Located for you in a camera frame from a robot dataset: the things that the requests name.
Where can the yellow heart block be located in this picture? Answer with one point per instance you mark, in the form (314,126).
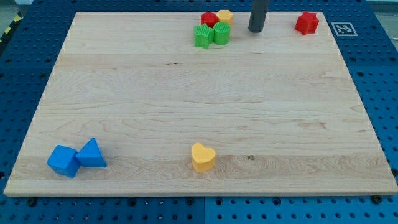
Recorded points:
(203,158)

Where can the green cylinder block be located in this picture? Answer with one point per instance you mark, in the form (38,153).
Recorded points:
(221,33)

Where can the yellow hexagon block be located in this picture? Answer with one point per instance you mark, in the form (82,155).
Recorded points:
(226,16)

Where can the red cylinder block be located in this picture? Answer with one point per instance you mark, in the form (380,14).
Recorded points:
(209,18)

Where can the blue cube block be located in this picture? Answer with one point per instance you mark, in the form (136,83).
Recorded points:
(63,161)

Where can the blue triangle block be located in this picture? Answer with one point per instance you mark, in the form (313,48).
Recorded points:
(90,155)

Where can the wooden board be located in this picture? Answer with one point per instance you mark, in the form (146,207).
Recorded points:
(279,108)

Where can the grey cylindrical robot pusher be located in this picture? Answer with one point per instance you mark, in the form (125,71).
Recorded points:
(258,15)

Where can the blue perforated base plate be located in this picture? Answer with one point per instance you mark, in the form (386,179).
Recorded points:
(27,56)

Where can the white fiducial marker tag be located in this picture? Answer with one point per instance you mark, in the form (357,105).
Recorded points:
(344,29)

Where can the green star block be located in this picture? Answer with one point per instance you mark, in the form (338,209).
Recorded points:
(203,36)

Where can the red star block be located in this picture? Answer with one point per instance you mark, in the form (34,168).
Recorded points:
(307,23)

